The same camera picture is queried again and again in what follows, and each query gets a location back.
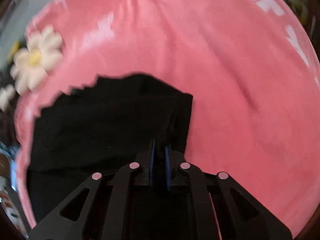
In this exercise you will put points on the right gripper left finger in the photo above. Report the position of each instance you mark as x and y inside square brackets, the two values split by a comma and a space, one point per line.
[103, 207]

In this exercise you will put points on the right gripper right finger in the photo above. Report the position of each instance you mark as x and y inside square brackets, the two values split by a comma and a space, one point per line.
[215, 206]

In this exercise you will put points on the black knit garment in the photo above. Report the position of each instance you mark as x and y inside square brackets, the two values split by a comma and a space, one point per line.
[100, 129]

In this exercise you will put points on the pink plush blanket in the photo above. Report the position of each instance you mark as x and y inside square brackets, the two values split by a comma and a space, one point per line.
[253, 75]

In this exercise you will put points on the white daisy plush pillow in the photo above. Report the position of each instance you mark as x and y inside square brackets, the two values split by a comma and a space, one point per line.
[33, 63]

